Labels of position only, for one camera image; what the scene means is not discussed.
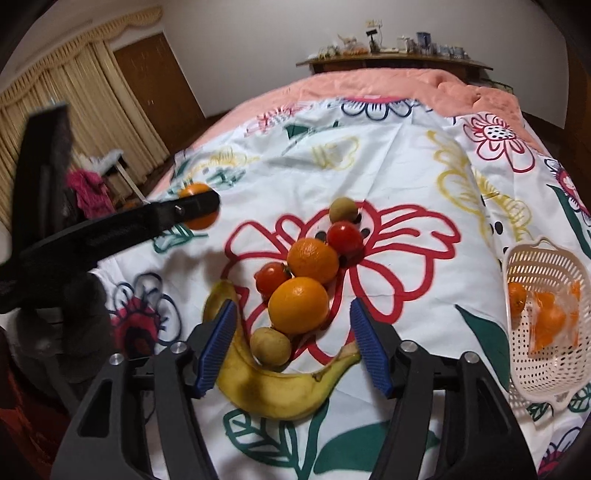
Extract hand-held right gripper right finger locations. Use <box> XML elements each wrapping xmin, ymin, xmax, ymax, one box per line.
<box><xmin>349</xmin><ymin>298</ymin><xmax>539</xmax><ymax>480</ymax></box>

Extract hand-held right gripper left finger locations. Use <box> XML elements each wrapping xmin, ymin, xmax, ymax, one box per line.
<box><xmin>50</xmin><ymin>299</ymin><xmax>238</xmax><ymax>480</ymax></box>

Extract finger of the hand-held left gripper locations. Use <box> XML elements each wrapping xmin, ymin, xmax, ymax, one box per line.
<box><xmin>147</xmin><ymin>191</ymin><xmax>221</xmax><ymax>230</ymax></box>

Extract yellow banana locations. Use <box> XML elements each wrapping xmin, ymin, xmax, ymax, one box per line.
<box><xmin>202</xmin><ymin>281</ymin><xmax>362</xmax><ymax>422</ymax></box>

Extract red tomato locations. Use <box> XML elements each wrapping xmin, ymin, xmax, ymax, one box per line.
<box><xmin>327</xmin><ymin>220</ymin><xmax>365</xmax><ymax>257</ymax></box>
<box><xmin>255</xmin><ymin>261</ymin><xmax>293</xmax><ymax>298</ymax></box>

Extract brown kiwi fruit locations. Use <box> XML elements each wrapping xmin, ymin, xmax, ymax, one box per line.
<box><xmin>250</xmin><ymin>327</ymin><xmax>293</xmax><ymax>368</ymax></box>
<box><xmin>329</xmin><ymin>197</ymin><xmax>362</xmax><ymax>223</ymax></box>

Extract white plastic basket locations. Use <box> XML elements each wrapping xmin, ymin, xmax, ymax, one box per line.
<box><xmin>501</xmin><ymin>236</ymin><xmax>591</xmax><ymax>414</ymax></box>

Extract person's left hand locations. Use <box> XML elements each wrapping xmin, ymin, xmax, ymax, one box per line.
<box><xmin>9</xmin><ymin>272</ymin><xmax>115</xmax><ymax>385</ymax></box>

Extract pink cloth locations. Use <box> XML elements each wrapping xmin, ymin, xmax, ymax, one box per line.
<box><xmin>67</xmin><ymin>168</ymin><xmax>116</xmax><ymax>217</ymax></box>

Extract white side table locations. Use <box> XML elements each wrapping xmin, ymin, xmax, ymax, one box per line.
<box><xmin>76</xmin><ymin>148</ymin><xmax>149</xmax><ymax>205</ymax></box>

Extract beige curtains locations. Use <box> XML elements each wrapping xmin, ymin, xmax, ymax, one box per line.
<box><xmin>0</xmin><ymin>7</ymin><xmax>171</xmax><ymax>232</ymax></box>

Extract brown wooden door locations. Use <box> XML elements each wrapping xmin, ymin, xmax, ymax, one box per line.
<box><xmin>113</xmin><ymin>31</ymin><xmax>207</xmax><ymax>155</ymax></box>

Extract small orange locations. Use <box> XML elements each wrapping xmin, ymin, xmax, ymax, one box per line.
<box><xmin>508</xmin><ymin>282</ymin><xmax>528</xmax><ymax>324</ymax></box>

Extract clear plastic bag of oranges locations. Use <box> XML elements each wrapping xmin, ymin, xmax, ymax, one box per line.
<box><xmin>526</xmin><ymin>279</ymin><xmax>583</xmax><ymax>356</ymax></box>

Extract floral printed blanket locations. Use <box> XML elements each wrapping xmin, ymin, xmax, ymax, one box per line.
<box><xmin>88</xmin><ymin>95</ymin><xmax>591</xmax><ymax>480</ymax></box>

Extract cluster of small trinkets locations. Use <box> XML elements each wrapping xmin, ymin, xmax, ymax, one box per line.
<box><xmin>316</xmin><ymin>33</ymin><xmax>368</xmax><ymax>58</ymax></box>

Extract pink bedspread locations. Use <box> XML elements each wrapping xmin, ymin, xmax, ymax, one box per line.
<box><xmin>152</xmin><ymin>69</ymin><xmax>550</xmax><ymax>204</ymax></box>

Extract wooden headboard shelf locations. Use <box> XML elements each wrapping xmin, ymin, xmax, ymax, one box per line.
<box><xmin>295</xmin><ymin>51</ymin><xmax>494</xmax><ymax>75</ymax></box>

